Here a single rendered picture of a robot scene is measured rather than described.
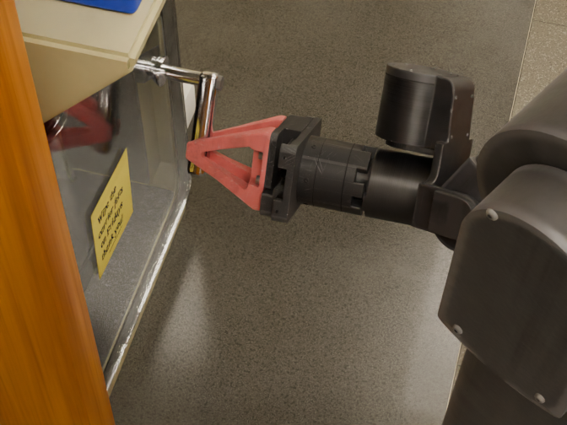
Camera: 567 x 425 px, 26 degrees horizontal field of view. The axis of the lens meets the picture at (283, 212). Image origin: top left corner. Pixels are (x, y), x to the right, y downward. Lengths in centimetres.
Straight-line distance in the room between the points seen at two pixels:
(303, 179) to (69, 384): 33
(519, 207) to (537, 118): 2
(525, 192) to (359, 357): 90
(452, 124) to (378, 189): 8
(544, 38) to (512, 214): 254
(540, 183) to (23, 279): 42
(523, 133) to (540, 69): 246
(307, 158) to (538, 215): 73
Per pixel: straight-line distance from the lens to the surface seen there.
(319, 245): 123
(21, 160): 56
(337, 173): 98
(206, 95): 101
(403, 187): 97
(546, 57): 276
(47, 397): 76
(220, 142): 101
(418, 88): 96
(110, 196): 96
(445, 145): 95
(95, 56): 61
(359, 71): 138
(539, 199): 26
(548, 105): 27
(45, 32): 62
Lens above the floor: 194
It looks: 53 degrees down
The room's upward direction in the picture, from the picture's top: straight up
